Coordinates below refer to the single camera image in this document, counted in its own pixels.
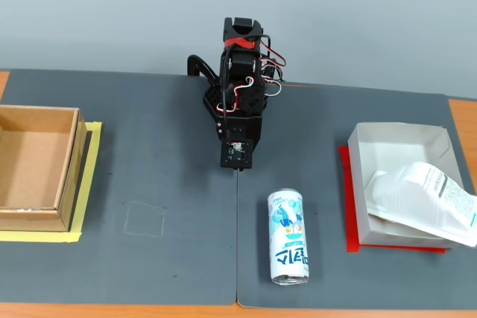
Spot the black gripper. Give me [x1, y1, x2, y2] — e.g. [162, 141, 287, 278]
[215, 115, 264, 148]

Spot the white sandwich package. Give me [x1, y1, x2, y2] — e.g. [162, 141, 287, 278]
[367, 161, 477, 248]

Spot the brown cardboard box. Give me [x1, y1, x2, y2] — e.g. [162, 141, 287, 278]
[0, 104, 90, 232]

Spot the dark gray table mat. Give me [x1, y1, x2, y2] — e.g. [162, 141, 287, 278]
[0, 68, 239, 306]
[236, 81, 473, 310]

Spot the black table clamp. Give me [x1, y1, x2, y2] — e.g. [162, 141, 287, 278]
[187, 55, 215, 81]

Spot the red tape band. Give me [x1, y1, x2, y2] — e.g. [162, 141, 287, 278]
[222, 36, 259, 51]

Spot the red paper sheet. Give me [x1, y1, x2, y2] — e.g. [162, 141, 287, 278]
[338, 145, 447, 255]

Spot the black square camera module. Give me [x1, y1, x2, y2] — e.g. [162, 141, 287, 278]
[218, 138, 255, 171]

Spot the red white servo cable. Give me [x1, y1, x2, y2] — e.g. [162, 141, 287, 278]
[256, 46, 288, 98]
[222, 76, 259, 114]

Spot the black camera cable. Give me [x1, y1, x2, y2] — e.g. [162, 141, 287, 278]
[219, 34, 272, 127]

